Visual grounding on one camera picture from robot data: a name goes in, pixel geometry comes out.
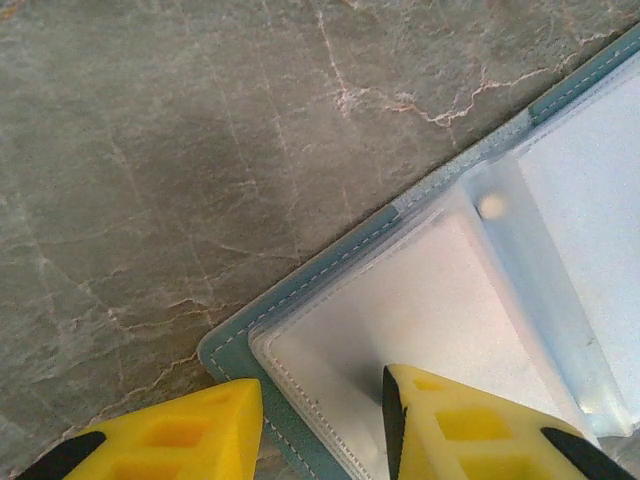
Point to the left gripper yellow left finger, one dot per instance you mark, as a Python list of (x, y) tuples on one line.
[(175, 440)]

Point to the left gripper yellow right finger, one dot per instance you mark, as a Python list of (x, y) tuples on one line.
[(475, 440)]

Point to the blue leather card holder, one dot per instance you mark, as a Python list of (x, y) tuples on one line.
[(235, 350)]

